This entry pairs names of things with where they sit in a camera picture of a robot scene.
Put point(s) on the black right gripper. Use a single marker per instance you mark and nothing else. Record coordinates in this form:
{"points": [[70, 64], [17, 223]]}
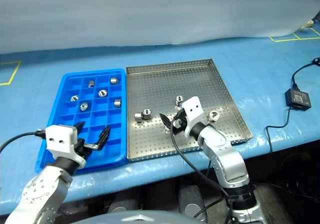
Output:
{"points": [[180, 124]]}

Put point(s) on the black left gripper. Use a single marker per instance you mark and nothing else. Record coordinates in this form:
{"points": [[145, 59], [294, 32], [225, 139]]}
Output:
{"points": [[82, 149]]}

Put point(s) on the metal nut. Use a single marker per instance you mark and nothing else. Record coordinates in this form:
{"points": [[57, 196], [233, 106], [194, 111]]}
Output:
{"points": [[74, 98], [179, 99], [102, 93], [138, 116], [214, 115], [84, 106], [117, 103]]}

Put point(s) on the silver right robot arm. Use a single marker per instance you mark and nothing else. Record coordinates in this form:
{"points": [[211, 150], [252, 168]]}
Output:
{"points": [[225, 156]]}

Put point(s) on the blue compartment tray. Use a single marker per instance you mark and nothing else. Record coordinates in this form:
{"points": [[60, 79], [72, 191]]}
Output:
{"points": [[100, 134]]}

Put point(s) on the metal nut in bin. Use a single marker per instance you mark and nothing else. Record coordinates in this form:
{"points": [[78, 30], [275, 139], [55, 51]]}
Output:
{"points": [[84, 106], [102, 93], [74, 98], [117, 103]]}

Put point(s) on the perforated metal tray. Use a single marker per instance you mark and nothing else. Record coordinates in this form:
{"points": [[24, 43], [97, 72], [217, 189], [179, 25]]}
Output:
{"points": [[162, 84]]}

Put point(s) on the dark grey rounded shape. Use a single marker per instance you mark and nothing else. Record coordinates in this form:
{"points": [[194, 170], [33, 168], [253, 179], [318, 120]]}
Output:
{"points": [[191, 201], [122, 202]]}

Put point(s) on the blue plastic table cover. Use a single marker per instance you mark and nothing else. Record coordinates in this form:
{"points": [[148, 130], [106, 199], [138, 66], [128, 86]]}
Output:
{"points": [[250, 71]]}

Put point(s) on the grey robot torso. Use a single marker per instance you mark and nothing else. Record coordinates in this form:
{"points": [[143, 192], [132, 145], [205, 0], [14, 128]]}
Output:
{"points": [[140, 219]]}

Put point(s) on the black power adapter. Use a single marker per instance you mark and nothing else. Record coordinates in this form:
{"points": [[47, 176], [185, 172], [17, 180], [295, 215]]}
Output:
{"points": [[298, 99]]}

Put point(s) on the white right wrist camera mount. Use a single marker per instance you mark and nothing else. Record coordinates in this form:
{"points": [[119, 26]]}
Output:
{"points": [[193, 109]]}

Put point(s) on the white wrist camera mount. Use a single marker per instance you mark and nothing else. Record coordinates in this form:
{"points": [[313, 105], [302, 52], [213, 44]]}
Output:
{"points": [[193, 109], [60, 137]]}

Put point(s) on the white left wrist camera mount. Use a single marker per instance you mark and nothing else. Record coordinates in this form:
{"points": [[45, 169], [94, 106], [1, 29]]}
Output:
{"points": [[60, 137]]}

